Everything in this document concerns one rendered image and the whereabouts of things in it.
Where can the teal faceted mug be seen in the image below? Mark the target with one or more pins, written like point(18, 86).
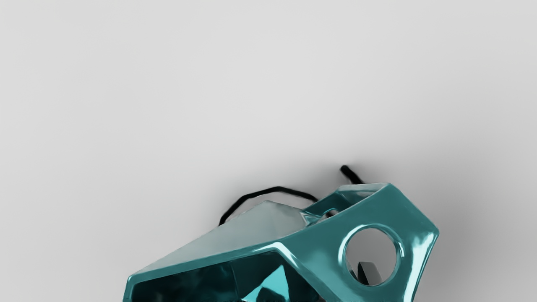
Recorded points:
point(310, 247)

